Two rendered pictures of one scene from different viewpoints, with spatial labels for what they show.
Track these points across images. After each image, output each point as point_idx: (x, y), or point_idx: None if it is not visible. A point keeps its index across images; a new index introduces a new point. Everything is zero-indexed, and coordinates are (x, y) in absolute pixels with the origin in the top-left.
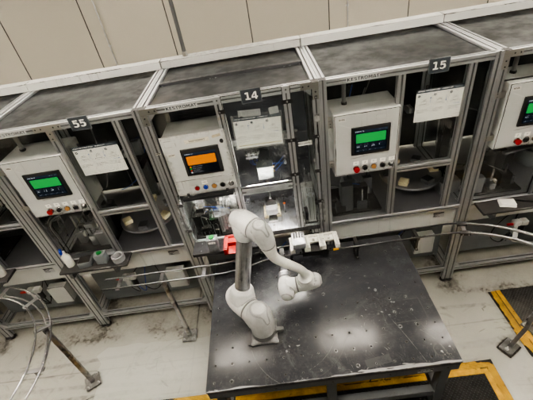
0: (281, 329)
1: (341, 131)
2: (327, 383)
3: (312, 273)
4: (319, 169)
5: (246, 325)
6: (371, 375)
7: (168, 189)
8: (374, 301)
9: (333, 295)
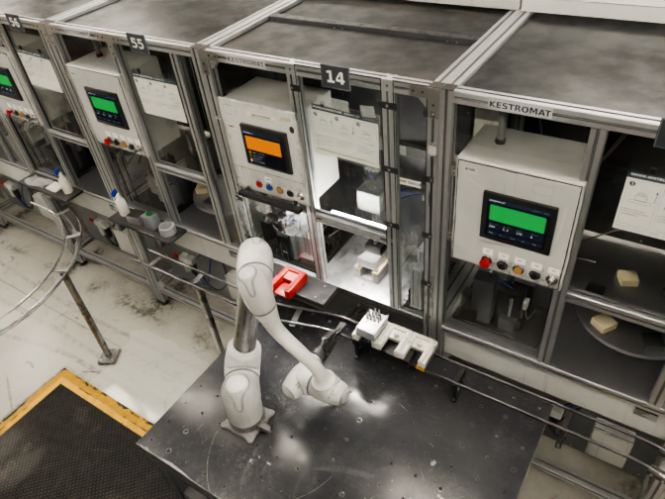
0: (265, 430)
1: (467, 187)
2: None
3: (336, 381)
4: (427, 234)
5: None
6: None
7: (228, 169)
8: (415, 478)
9: (369, 431)
